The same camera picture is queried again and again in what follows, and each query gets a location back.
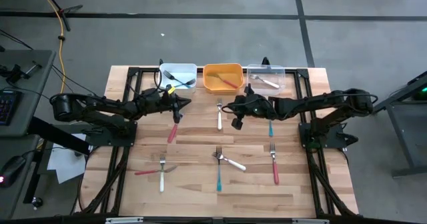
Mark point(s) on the white paper sheets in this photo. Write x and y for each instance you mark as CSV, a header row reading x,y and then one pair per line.
x,y
65,164

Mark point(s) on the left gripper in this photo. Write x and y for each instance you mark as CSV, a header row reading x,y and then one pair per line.
x,y
160,101

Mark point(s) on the grey desk with keyboard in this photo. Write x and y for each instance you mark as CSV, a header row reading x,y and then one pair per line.
x,y
36,94

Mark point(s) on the black desk clamp device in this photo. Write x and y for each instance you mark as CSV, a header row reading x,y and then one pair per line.
x,y
15,73

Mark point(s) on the yellow tape tag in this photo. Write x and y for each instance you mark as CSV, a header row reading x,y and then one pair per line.
x,y
171,90

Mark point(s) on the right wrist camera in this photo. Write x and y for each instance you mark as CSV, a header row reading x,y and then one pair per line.
x,y
237,124

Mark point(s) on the black computer mouse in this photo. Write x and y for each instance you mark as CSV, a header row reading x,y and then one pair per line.
x,y
11,170

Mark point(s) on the orange plastic bin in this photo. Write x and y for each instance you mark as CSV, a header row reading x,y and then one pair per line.
x,y
230,71

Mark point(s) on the white plastic bin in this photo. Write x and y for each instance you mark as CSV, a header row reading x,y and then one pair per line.
x,y
187,71

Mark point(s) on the black caster wheel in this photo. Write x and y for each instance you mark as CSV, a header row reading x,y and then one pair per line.
x,y
37,202

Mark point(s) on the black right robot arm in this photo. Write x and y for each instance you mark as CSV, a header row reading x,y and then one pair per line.
x,y
300,105

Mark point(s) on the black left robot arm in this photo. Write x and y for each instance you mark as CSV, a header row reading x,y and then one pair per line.
x,y
100,105

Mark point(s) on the grey metal stand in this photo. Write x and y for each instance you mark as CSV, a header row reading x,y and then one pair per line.
x,y
405,144

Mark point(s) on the grey desk with mouse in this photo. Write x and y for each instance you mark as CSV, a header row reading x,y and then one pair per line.
x,y
13,204

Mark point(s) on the black desk crossbar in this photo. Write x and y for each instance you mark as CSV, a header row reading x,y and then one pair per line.
x,y
53,135

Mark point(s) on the clear plastic bin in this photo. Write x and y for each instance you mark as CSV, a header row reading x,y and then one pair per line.
x,y
273,72

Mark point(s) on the black keyboard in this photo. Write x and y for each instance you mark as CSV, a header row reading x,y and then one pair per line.
x,y
8,107

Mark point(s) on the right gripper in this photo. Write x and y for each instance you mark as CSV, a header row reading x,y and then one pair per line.
x,y
250,106

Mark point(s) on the silver metal bracket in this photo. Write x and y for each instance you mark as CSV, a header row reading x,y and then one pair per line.
x,y
123,220
310,221

